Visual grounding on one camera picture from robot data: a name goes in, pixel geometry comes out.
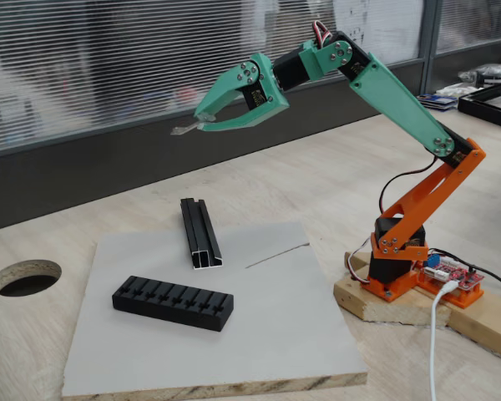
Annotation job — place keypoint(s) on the red controller board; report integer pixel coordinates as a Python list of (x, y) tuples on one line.
[(463, 280)]

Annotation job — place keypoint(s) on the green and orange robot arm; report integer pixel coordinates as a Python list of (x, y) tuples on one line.
[(396, 100)]

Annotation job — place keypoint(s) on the clear bag of parts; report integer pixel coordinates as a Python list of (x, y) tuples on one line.
[(490, 71)]

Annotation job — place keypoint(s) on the black rectangular frame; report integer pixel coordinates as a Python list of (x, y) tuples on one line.
[(484, 110)]

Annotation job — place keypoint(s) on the blue card stack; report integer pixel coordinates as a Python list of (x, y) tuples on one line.
[(438, 102)]

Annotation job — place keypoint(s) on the wooden base beam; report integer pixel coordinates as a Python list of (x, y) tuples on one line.
[(484, 330)]

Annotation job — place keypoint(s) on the grey plywood board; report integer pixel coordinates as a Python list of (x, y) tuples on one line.
[(275, 334)]

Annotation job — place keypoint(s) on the black slotted holder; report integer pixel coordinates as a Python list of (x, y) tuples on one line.
[(171, 317)]

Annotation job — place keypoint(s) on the black aluminium profile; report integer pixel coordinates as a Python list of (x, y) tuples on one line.
[(200, 234)]

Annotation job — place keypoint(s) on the thin silver metal tool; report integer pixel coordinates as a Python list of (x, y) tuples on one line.
[(183, 130)]

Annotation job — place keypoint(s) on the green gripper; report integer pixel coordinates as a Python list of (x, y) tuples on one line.
[(256, 100)]

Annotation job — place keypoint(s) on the white paper poster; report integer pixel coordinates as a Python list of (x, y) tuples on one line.
[(384, 25)]

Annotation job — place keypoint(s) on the white packet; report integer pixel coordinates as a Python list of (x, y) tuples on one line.
[(453, 89)]

